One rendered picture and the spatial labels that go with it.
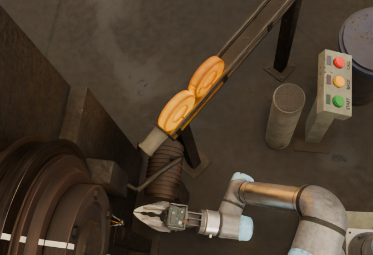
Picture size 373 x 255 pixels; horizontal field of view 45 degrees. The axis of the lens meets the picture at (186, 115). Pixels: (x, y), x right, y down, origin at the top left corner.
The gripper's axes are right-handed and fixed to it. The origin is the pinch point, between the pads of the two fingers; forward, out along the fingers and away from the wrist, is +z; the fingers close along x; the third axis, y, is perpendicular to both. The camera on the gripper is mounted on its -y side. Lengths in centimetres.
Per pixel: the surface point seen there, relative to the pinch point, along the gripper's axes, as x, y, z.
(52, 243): 13, 47, 19
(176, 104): -34.8, 5.3, -6.3
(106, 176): -8.9, 1.7, 11.2
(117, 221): 4.7, 14.0, 6.0
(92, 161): -13.2, 0.0, 16.2
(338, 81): -55, 6, -62
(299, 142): -49, -54, -75
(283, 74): -85, -56, -67
